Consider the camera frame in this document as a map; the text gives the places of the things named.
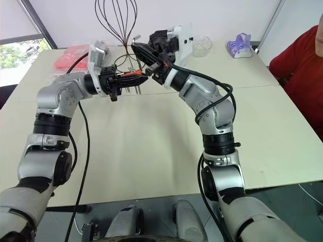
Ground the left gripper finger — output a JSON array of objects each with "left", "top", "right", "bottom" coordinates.
[
  {"left": 118, "top": 81, "right": 147, "bottom": 89},
  {"left": 117, "top": 75, "right": 149, "bottom": 83}
]

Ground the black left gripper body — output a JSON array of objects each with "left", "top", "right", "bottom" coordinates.
[{"left": 99, "top": 64, "right": 125, "bottom": 102}]

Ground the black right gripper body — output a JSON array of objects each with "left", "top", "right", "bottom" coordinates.
[{"left": 146, "top": 30, "right": 178, "bottom": 86}]

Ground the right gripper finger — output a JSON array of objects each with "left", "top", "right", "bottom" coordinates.
[
  {"left": 138, "top": 58, "right": 158, "bottom": 70},
  {"left": 131, "top": 43, "right": 164, "bottom": 66}
]

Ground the orange black hex key holder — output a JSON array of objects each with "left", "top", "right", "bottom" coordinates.
[{"left": 120, "top": 70, "right": 144, "bottom": 77}]

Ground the clear glass bowl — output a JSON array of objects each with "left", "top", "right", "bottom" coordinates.
[{"left": 192, "top": 35, "right": 213, "bottom": 57}]

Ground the red plastic bag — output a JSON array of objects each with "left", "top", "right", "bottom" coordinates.
[{"left": 53, "top": 44, "right": 91, "bottom": 74}]

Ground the purple white package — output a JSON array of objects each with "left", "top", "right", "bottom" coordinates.
[{"left": 226, "top": 32, "right": 254, "bottom": 59}]

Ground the grey rounded robot leg shape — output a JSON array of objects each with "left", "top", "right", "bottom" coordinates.
[
  {"left": 173, "top": 199, "right": 209, "bottom": 242},
  {"left": 104, "top": 205, "right": 145, "bottom": 239}
]

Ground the person in red shirt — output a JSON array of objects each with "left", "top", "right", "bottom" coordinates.
[{"left": 268, "top": 24, "right": 323, "bottom": 142}]

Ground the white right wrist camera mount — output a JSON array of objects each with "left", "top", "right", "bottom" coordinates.
[{"left": 164, "top": 25, "right": 195, "bottom": 89}]

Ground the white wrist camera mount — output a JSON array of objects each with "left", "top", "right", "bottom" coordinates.
[
  {"left": 87, "top": 40, "right": 118, "bottom": 98},
  {"left": 164, "top": 25, "right": 195, "bottom": 89}
]

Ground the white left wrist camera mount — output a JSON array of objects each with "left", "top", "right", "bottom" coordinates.
[{"left": 87, "top": 40, "right": 118, "bottom": 98}]

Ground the dark wire basket stand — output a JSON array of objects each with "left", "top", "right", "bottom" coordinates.
[{"left": 94, "top": 0, "right": 139, "bottom": 67}]

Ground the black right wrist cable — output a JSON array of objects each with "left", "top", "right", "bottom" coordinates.
[{"left": 161, "top": 60, "right": 238, "bottom": 126}]

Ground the short black left arm cable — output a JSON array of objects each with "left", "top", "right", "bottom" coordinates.
[{"left": 67, "top": 132, "right": 79, "bottom": 177}]

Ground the dark window frame bar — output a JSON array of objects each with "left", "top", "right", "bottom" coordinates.
[{"left": 19, "top": 0, "right": 59, "bottom": 50}]

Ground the black right upper arm cable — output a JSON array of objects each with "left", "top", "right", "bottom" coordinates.
[{"left": 198, "top": 152, "right": 234, "bottom": 242}]

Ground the thin white floor cable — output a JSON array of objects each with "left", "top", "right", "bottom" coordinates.
[{"left": 299, "top": 183, "right": 323, "bottom": 216}]

